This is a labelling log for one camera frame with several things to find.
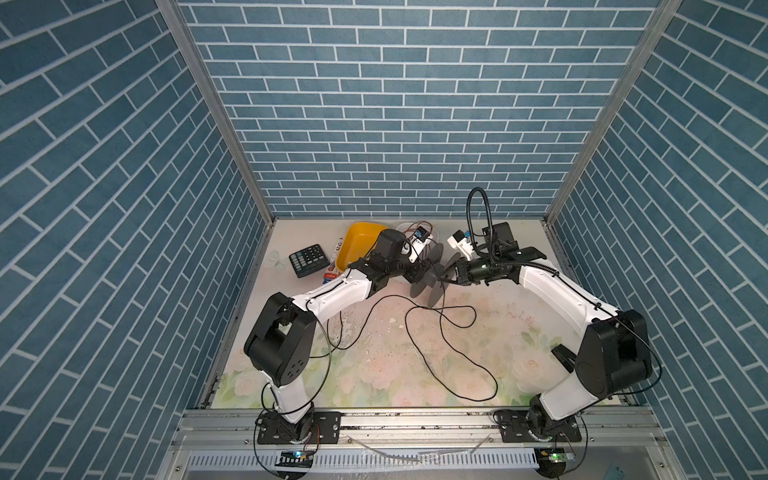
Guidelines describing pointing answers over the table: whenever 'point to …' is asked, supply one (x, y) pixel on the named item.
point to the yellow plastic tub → (356, 242)
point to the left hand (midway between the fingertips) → (425, 258)
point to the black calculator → (308, 260)
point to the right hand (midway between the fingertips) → (438, 275)
